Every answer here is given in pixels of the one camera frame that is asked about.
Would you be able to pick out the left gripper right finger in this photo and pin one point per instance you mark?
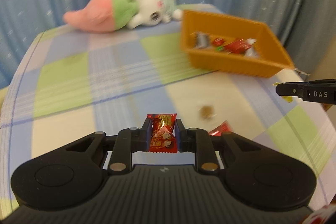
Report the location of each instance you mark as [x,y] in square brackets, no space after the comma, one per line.
[198,142]

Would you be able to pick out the red cartoon candy packet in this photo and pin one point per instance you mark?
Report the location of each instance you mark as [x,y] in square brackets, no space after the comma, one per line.
[162,138]

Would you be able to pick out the grey lace-trimmed curtain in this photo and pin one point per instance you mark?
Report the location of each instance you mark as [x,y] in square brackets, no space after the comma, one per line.
[312,35]

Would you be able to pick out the red foil candy packet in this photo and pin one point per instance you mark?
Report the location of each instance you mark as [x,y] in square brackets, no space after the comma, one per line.
[223,128]

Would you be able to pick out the orange plastic tray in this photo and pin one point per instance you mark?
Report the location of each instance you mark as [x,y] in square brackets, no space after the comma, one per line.
[272,55]

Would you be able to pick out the clear black-printed snack packet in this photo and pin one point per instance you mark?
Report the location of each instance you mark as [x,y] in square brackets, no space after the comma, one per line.
[202,40]

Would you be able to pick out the bunny carrot plush toy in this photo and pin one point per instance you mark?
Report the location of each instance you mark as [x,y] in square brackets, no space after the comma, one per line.
[102,16]

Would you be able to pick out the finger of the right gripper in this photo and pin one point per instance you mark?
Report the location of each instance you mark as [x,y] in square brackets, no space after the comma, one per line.
[319,82]
[290,89]

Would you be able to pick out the yellow candy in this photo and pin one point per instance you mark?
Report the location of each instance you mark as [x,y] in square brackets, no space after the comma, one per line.
[288,99]

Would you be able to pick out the checkered tablecloth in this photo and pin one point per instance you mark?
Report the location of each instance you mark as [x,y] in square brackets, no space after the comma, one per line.
[70,84]

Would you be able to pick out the clear green candy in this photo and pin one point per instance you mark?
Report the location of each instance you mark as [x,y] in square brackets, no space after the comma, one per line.
[251,51]

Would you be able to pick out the clear brown candy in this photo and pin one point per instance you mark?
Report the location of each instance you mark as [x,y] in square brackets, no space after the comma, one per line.
[207,112]

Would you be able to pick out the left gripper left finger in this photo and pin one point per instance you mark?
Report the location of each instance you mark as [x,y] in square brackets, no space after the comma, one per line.
[127,142]

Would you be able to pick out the large red snack packet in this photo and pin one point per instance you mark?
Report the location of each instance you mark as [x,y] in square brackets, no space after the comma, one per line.
[238,46]

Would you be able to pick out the small red twisted candy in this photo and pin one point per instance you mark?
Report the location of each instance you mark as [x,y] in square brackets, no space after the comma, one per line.
[218,42]

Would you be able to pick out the green brown candy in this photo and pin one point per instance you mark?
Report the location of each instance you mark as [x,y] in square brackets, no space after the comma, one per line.
[220,49]

